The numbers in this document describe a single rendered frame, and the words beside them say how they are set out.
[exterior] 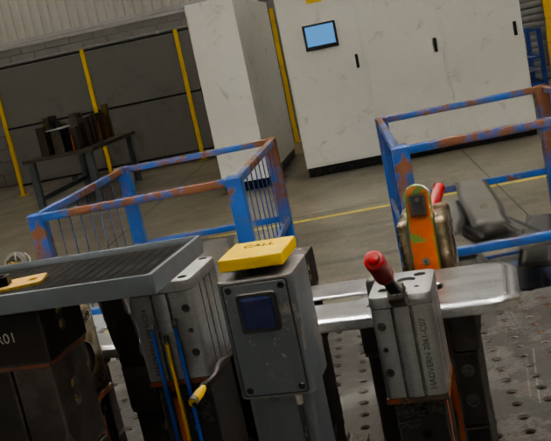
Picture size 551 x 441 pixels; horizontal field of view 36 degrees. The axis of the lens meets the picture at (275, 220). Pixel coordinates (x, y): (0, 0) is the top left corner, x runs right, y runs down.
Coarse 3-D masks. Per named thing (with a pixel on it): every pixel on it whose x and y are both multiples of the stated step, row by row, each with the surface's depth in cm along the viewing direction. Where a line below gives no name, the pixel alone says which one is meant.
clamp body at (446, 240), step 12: (432, 204) 130; (444, 204) 128; (444, 216) 121; (396, 228) 123; (444, 228) 121; (408, 240) 122; (444, 240) 121; (408, 252) 123; (444, 252) 121; (456, 252) 130; (408, 264) 123; (444, 264) 122; (456, 264) 124
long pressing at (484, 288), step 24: (480, 264) 115; (504, 264) 113; (312, 288) 120; (336, 288) 118; (360, 288) 115; (456, 288) 107; (480, 288) 105; (504, 288) 103; (336, 312) 107; (360, 312) 104; (456, 312) 100; (480, 312) 99
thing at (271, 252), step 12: (264, 240) 80; (276, 240) 79; (288, 240) 78; (228, 252) 78; (240, 252) 77; (252, 252) 76; (264, 252) 75; (276, 252) 74; (288, 252) 76; (228, 264) 76; (240, 264) 75; (252, 264) 75; (264, 264) 75; (276, 264) 75
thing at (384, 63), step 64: (320, 0) 867; (384, 0) 863; (448, 0) 858; (512, 0) 854; (320, 64) 880; (384, 64) 876; (448, 64) 871; (512, 64) 866; (320, 128) 893; (448, 128) 884
